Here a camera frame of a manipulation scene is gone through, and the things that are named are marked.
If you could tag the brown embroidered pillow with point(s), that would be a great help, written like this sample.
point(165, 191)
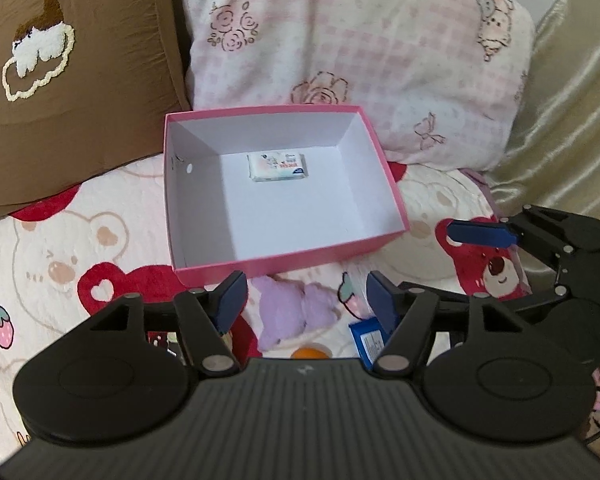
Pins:
point(80, 125)

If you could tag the orange ball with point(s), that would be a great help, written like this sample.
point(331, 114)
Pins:
point(310, 353)

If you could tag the pink cardboard box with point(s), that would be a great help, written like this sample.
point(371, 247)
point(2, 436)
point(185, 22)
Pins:
point(290, 220)

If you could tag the beige satin cloth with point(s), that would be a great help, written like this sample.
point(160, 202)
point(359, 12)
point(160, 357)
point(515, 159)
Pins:
point(570, 110)

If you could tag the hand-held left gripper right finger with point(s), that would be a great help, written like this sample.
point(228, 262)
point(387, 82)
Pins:
point(380, 302)

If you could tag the purple bed sheet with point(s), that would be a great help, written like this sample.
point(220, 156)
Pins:
point(482, 190)

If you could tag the white tissue pack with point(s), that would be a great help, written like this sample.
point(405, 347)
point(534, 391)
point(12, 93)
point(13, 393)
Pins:
point(277, 166)

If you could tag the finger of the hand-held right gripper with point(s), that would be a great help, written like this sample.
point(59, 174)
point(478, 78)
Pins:
point(540, 300)
point(480, 234)

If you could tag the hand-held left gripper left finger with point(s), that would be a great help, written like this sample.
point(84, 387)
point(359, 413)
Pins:
point(232, 300)

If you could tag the purple plush toy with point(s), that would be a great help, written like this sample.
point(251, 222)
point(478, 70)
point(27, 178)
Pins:
point(285, 312)

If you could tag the blue wet wipes packet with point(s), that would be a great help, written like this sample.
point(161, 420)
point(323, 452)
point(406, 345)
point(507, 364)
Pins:
point(367, 342)

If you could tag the bear printed blanket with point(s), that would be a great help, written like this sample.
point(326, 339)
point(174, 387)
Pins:
point(55, 280)

